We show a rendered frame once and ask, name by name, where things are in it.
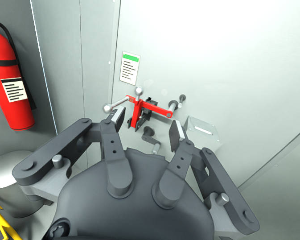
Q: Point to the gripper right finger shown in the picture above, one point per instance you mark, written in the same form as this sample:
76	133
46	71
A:
176	170

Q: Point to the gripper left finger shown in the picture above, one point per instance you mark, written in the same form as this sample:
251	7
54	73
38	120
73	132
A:
114	155

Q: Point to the red guard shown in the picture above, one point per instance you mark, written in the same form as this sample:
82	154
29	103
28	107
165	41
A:
136	115

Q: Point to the grey metal plate clip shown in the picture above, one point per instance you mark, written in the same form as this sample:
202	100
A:
202	132

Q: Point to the red lever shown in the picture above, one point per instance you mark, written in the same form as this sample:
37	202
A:
156	109

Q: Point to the grey vault door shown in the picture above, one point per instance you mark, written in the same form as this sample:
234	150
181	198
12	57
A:
214	62

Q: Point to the white green notice placard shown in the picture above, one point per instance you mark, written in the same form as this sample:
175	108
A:
129	68

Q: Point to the grey metal bin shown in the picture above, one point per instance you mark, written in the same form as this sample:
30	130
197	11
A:
4	175

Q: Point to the red fire extinguisher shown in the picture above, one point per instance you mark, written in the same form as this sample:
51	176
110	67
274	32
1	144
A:
7	105

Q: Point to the black lever bracket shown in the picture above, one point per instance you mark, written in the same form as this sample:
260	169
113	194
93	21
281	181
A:
147	115

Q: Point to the grey vault door frame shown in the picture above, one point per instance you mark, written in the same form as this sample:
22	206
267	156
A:
64	50

